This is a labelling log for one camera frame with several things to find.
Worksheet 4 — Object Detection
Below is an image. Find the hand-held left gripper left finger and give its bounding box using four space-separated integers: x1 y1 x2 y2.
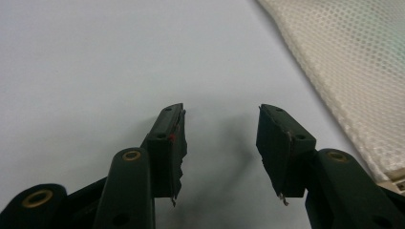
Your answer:
141 102 188 208

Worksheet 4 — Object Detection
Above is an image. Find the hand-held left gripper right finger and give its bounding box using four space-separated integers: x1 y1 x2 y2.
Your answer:
255 103 317 207

